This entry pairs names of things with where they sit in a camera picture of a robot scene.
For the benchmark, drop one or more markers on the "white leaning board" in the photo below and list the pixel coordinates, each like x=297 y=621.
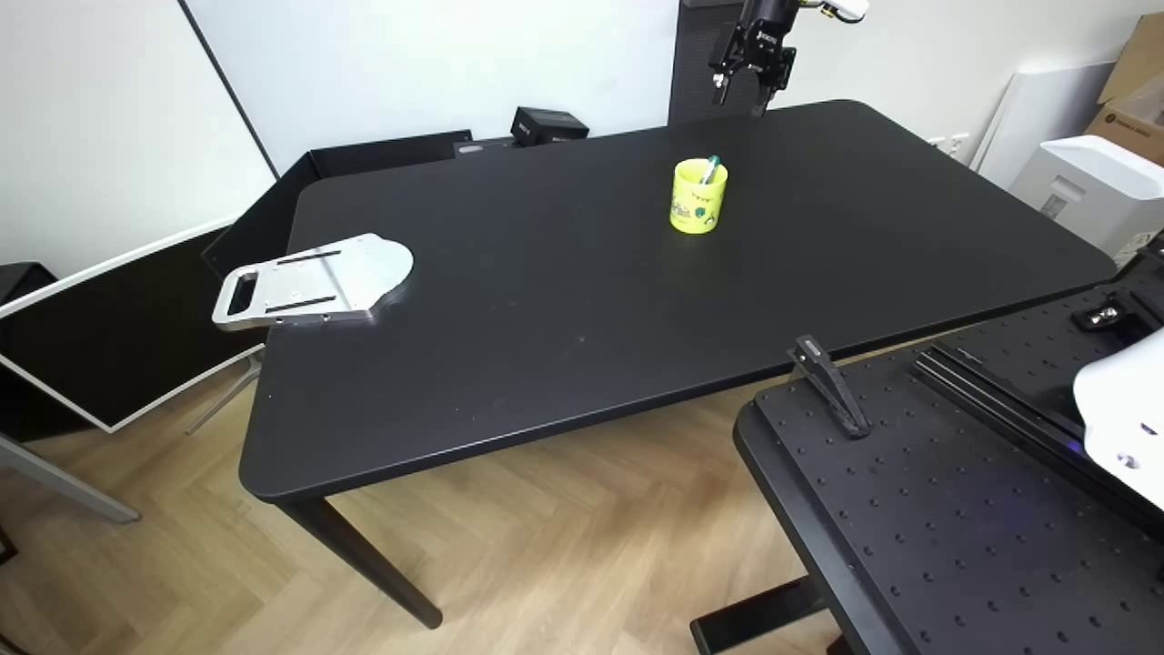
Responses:
x=1038 y=115

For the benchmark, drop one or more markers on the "black table leg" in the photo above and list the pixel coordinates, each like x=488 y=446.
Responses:
x=366 y=558

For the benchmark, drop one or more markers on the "green marker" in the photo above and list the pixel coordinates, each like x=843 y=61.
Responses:
x=709 y=163

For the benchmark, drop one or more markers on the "black cart foot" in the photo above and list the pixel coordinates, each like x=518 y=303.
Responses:
x=750 y=621

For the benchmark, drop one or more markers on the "dark grey pillar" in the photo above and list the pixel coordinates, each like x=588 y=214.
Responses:
x=694 y=58

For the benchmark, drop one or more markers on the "yellow mug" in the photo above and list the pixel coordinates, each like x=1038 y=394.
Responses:
x=701 y=202

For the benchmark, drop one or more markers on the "grey metal leg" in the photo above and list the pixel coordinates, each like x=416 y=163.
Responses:
x=58 y=479

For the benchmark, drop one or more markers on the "black clamp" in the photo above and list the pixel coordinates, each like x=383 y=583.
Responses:
x=832 y=385

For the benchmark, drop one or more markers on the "black bracket with silver knob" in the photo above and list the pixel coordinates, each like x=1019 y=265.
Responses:
x=1123 y=310

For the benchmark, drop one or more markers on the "small black box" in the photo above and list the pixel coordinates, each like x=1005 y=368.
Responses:
x=548 y=126

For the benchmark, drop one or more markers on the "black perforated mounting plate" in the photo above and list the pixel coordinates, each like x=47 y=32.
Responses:
x=957 y=531

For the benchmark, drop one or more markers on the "brown cardboard box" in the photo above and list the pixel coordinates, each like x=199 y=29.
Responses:
x=1141 y=97

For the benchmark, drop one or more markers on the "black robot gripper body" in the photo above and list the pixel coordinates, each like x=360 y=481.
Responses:
x=763 y=49

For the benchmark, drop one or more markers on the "white box appliance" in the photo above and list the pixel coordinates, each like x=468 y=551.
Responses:
x=1094 y=188

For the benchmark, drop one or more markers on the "black monitor with white frame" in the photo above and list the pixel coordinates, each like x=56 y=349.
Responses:
x=112 y=340

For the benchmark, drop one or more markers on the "black aluminium rail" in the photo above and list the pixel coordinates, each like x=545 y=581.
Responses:
x=994 y=396

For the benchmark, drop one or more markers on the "large white whiteboard panel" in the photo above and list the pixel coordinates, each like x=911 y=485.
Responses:
x=459 y=66

